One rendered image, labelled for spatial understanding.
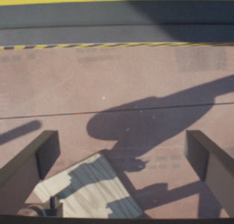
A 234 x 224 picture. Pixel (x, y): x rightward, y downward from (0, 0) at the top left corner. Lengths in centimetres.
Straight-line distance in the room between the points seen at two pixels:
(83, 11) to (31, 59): 40
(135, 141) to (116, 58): 28
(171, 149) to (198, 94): 21
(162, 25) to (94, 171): 52
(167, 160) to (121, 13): 52
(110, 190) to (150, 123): 29
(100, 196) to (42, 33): 59
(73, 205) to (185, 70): 62
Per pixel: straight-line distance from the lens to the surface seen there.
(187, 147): 17
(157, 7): 21
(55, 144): 16
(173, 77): 54
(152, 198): 73
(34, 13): 23
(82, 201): 72
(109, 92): 53
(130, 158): 61
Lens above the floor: 52
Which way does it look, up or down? 75 degrees down
